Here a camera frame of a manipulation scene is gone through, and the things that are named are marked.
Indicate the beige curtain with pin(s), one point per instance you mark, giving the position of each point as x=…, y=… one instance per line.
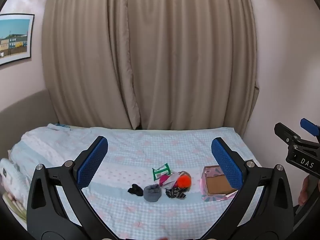
x=150, y=55

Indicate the folded light blue quilt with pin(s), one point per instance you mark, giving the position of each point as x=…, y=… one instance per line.
x=45, y=145

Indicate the black sock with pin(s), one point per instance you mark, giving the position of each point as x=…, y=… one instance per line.
x=135, y=190

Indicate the brown knitted plush toy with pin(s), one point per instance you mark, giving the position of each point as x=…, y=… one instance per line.
x=186, y=173

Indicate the green and white packet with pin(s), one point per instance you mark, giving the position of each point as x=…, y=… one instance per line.
x=160, y=172

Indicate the grey sock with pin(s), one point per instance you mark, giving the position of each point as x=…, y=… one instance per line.
x=152, y=193

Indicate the pink cardboard box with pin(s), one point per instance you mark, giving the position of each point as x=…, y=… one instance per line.
x=217, y=185

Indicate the person's right hand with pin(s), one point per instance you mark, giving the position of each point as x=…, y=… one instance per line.
x=303, y=190

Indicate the white pillow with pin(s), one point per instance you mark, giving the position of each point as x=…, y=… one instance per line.
x=10, y=177

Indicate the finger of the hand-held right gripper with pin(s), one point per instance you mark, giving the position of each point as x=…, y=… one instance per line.
x=285, y=132
x=310, y=126

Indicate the black and white striped cloth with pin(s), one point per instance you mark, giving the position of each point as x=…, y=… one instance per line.
x=175, y=193

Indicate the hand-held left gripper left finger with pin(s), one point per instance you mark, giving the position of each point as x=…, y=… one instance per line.
x=92, y=162

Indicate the framed wall poster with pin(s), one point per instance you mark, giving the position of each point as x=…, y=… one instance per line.
x=15, y=38

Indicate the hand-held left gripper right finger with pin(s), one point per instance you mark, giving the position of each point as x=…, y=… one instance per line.
x=226, y=165

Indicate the light blue checkered bed sheet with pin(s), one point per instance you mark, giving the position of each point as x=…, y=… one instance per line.
x=140, y=145

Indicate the orange pom-pom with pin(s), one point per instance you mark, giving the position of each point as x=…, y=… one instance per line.
x=184, y=181

